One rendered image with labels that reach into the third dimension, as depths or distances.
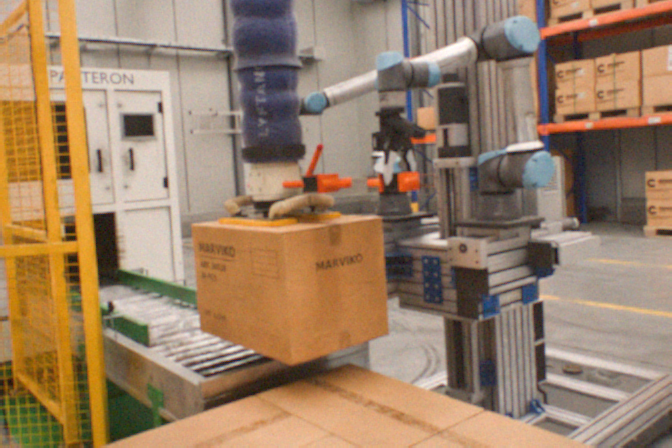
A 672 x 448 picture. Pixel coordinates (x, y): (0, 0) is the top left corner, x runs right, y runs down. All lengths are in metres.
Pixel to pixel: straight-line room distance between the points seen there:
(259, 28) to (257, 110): 0.27
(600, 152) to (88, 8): 8.76
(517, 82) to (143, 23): 10.21
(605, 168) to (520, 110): 8.71
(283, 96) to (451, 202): 0.76
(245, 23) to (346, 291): 0.94
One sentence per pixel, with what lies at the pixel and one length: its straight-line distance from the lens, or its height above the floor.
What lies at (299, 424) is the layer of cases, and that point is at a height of 0.54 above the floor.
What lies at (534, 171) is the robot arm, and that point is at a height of 1.20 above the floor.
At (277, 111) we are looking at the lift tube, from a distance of 2.06.
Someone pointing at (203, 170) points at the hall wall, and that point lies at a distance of 11.95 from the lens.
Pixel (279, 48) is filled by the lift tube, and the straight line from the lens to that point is 2.09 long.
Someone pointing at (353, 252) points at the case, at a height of 0.97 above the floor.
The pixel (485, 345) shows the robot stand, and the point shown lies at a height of 0.53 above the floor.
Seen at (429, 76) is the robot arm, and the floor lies 1.49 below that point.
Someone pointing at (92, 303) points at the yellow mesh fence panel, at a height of 0.76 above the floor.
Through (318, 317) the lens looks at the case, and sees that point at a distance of 1.91.
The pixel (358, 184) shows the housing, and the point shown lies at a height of 1.20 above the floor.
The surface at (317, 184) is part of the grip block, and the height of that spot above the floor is 1.20.
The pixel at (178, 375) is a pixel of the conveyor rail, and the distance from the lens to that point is 2.18.
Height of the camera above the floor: 1.27
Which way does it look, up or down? 3 degrees down
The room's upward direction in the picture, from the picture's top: 3 degrees counter-clockwise
